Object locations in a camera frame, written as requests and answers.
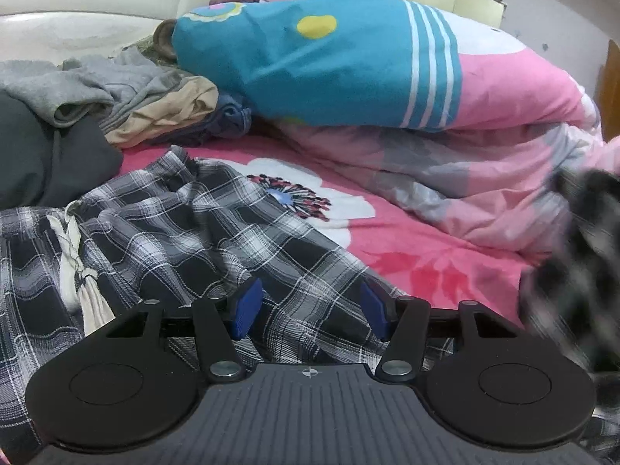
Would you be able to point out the black white plaid pants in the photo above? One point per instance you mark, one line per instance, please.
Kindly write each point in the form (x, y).
(169, 232)

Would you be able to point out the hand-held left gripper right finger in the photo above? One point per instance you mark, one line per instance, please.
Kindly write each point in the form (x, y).
(373, 310)

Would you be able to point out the pink floral blanket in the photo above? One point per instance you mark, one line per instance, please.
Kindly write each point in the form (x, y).
(397, 252)

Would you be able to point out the white pink headboard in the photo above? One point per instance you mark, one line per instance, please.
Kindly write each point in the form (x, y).
(97, 29)

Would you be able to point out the pink grey quilt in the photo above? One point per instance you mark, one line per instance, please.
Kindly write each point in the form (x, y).
(484, 179)

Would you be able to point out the teal pink striped duvet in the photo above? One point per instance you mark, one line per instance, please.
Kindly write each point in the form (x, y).
(339, 68)

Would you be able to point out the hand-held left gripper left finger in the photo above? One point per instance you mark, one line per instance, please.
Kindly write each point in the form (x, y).
(247, 310)

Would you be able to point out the light grey garment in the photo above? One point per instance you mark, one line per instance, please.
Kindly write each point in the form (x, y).
(63, 87)

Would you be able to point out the olive patterned cloth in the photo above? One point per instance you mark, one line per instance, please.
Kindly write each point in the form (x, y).
(140, 48)

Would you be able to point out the wooden door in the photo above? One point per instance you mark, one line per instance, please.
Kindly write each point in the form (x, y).
(614, 87)

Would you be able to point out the brown garment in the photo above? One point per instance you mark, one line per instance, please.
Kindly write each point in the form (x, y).
(164, 38)

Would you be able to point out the beige garment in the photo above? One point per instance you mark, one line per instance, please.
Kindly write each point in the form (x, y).
(169, 106)

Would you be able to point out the navy blue garment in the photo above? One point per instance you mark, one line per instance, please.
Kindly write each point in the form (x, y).
(223, 123)

